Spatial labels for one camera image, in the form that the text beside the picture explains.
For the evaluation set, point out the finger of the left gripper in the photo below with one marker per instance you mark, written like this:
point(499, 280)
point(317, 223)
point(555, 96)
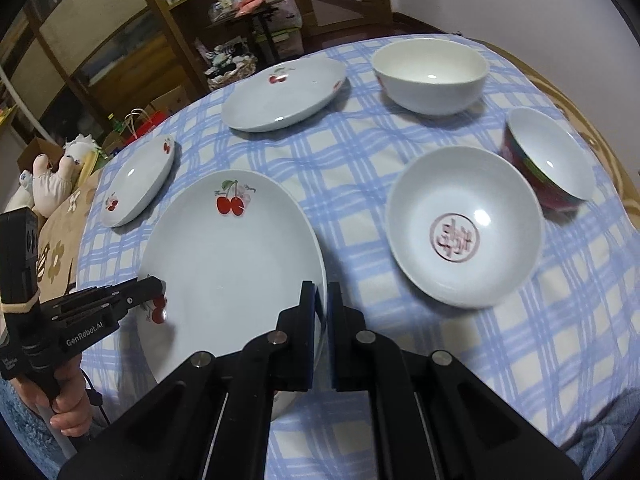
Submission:
point(127, 295)

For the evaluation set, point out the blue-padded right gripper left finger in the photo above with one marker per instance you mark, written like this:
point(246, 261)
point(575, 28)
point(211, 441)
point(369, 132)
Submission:
point(210, 418)

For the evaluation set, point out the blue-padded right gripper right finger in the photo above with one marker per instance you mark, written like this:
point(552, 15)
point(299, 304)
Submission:
point(432, 417)

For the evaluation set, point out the small cherry plate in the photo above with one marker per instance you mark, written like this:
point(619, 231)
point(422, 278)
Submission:
point(138, 181)

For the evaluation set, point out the white bowl with red seal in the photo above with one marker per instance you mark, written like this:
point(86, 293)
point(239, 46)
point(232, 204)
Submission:
point(464, 226)

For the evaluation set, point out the red-patterned small bowl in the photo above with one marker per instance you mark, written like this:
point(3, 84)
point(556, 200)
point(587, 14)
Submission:
point(549, 158)

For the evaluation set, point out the large cherry plate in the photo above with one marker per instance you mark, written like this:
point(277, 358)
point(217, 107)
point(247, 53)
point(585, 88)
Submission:
point(283, 95)

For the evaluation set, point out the large plain white bowl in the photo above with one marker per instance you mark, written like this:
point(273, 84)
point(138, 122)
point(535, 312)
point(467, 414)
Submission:
point(430, 76)

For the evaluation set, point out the person's left hand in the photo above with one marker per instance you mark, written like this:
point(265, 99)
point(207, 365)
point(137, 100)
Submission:
point(72, 409)

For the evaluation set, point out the stuffed plush toy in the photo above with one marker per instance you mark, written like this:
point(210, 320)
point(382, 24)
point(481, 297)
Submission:
point(51, 173)

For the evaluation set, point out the red paper shopping bag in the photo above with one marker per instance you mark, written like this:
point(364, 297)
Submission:
point(141, 121)

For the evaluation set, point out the cardboard box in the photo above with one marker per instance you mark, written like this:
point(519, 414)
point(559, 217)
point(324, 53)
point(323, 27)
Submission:
point(172, 101)

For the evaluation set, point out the wooden wardrobe with shelves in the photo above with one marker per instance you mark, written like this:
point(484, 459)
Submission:
point(75, 62)

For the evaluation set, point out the wicker basket with items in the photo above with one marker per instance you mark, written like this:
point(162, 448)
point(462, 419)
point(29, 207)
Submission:
point(229, 64)

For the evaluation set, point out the small cluttered side table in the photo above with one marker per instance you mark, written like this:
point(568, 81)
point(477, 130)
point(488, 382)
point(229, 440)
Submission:
point(273, 26)

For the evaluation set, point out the brown patterned blanket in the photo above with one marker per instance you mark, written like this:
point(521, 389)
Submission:
point(625, 189)

